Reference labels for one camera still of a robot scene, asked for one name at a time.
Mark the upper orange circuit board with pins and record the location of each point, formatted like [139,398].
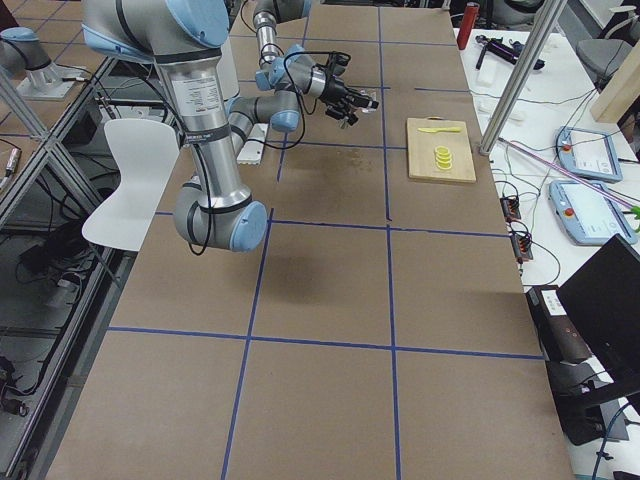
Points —
[510,206]

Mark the black monitor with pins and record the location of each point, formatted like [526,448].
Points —
[602,300]

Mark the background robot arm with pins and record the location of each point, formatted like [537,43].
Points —
[23,53]

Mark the lemon slice two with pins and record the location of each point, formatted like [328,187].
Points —
[443,155]

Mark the white plastic chair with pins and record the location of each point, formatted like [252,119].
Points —
[145,152]

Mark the clear glass measuring cup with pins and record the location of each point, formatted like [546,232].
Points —
[367,101]

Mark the upper blue teach pendant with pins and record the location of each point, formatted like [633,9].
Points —
[589,154]

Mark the black box device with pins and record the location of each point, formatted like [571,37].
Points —
[558,335]

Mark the black purple tool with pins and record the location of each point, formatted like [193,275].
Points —
[497,48]

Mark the grey office chair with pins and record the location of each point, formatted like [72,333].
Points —
[603,56]

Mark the pink rod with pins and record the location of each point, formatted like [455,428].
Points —
[605,193]

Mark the yellow plastic knife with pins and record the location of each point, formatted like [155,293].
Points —
[434,130]

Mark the wooden plank stand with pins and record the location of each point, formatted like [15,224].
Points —
[621,91]

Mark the aluminium frame post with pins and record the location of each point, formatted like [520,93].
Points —
[538,36]

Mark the wooden cutting board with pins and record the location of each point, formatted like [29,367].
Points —
[421,155]

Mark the blue teach pendant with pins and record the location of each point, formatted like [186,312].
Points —
[589,154]
[589,218]

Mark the lower blue teach pendant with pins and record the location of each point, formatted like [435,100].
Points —
[589,218]

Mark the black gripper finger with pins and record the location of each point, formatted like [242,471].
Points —
[352,118]
[353,99]

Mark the orange circuit board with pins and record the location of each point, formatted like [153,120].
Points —
[510,206]
[522,246]

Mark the lower orange circuit board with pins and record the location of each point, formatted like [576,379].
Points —
[522,246]

